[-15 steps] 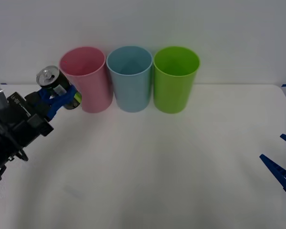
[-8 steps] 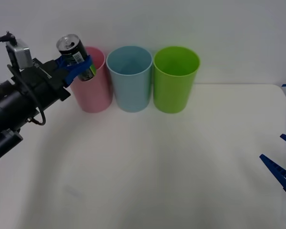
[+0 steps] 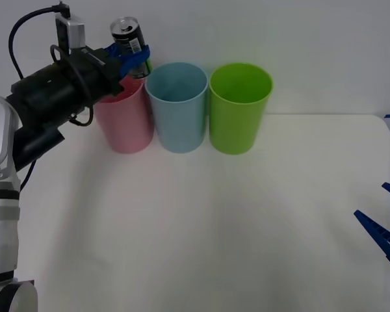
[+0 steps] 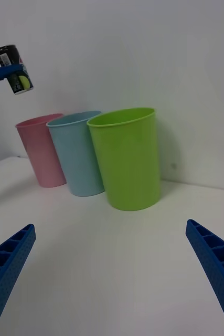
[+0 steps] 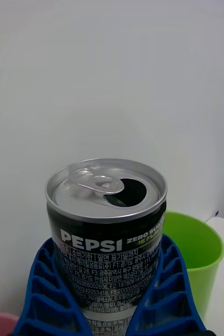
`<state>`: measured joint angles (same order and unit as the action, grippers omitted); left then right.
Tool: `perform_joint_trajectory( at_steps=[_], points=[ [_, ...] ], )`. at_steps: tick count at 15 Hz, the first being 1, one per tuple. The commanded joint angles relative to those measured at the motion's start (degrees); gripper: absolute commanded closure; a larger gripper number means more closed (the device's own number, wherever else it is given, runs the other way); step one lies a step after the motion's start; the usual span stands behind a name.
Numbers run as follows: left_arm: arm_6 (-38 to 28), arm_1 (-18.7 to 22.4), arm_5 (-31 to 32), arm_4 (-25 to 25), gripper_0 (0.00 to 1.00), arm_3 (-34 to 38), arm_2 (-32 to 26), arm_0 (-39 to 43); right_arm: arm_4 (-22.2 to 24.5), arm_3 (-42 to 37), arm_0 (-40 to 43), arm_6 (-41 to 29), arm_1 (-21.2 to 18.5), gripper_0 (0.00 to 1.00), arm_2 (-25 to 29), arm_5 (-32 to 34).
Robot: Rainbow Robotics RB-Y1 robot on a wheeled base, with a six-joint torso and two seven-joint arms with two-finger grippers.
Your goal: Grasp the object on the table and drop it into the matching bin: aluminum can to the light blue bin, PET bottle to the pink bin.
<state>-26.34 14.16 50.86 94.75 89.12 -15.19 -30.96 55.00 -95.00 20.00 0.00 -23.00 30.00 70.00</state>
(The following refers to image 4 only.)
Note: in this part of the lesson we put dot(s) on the black and green drink can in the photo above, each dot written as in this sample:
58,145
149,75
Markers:
12,53

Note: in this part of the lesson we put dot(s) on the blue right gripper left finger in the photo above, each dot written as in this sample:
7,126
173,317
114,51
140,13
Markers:
9,267

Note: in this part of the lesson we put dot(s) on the green plastic bin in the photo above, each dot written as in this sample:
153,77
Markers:
127,162

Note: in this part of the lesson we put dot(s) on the pink plastic bin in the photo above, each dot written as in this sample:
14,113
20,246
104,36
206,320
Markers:
41,155

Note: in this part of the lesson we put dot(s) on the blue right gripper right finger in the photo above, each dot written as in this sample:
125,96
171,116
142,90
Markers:
219,270

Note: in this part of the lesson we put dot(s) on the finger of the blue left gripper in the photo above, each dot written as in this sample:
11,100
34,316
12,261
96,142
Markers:
4,71

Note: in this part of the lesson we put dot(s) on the pale blue plastic bin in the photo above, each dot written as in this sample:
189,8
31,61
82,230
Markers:
77,162

